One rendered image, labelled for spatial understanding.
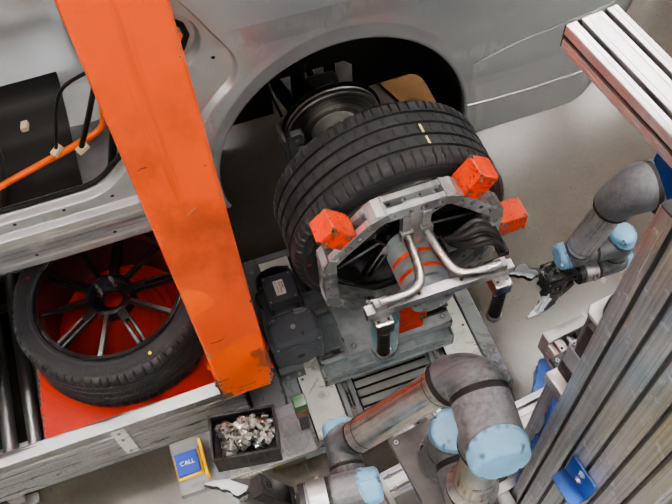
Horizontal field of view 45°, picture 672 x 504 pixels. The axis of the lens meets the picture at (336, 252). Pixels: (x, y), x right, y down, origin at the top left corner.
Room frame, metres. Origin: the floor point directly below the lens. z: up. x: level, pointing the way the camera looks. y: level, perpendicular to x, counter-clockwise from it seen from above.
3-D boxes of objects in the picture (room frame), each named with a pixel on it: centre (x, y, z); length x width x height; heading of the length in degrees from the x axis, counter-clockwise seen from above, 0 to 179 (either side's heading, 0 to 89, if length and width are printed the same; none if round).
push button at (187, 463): (0.78, 0.49, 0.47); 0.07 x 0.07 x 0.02; 15
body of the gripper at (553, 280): (1.10, -0.62, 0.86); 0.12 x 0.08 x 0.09; 106
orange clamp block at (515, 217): (1.32, -0.52, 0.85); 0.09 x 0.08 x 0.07; 105
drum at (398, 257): (1.16, -0.23, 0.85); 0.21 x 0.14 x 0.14; 15
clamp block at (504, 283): (1.08, -0.43, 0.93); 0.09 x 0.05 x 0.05; 15
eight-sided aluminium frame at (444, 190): (1.23, -0.21, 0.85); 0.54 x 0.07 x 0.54; 105
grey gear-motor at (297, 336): (1.37, 0.20, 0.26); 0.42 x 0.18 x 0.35; 15
